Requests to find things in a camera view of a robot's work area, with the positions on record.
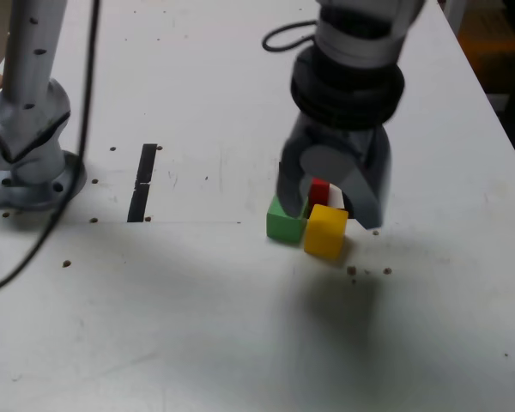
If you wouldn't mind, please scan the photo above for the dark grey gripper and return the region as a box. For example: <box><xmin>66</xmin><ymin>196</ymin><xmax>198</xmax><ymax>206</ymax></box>
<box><xmin>276</xmin><ymin>113</ymin><xmax>392</xmax><ymax>229</ymax></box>

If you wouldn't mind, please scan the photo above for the red cube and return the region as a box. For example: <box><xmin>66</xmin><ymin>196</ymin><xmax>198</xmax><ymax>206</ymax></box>
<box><xmin>309</xmin><ymin>178</ymin><xmax>331</xmax><ymax>207</ymax></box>

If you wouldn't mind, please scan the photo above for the yellow cube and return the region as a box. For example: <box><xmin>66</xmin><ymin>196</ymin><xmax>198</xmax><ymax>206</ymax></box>
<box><xmin>304</xmin><ymin>204</ymin><xmax>349</xmax><ymax>260</ymax></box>

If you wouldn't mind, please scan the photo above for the green cube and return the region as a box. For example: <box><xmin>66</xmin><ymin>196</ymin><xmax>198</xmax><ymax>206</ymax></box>
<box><xmin>265</xmin><ymin>195</ymin><xmax>310</xmax><ymax>246</ymax></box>

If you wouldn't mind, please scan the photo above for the black tape square outline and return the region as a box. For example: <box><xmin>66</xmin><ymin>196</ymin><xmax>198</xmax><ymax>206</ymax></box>
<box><xmin>277</xmin><ymin>161</ymin><xmax>358</xmax><ymax>220</ymax></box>

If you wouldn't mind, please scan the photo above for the black tape strip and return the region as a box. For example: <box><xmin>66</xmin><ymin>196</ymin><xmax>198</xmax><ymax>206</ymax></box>
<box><xmin>127</xmin><ymin>143</ymin><xmax>159</xmax><ymax>223</ymax></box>

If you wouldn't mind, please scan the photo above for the thin black cable loop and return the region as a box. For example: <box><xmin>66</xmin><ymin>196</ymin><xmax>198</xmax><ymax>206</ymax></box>
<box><xmin>261</xmin><ymin>19</ymin><xmax>321</xmax><ymax>53</ymax></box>

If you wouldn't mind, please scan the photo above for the white post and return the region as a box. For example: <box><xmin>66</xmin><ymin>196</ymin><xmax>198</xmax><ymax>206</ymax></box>
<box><xmin>447</xmin><ymin>0</ymin><xmax>468</xmax><ymax>34</ymax></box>

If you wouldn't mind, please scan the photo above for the thick black cable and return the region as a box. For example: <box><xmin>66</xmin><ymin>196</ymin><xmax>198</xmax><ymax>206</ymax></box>
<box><xmin>0</xmin><ymin>0</ymin><xmax>102</xmax><ymax>301</ymax></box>

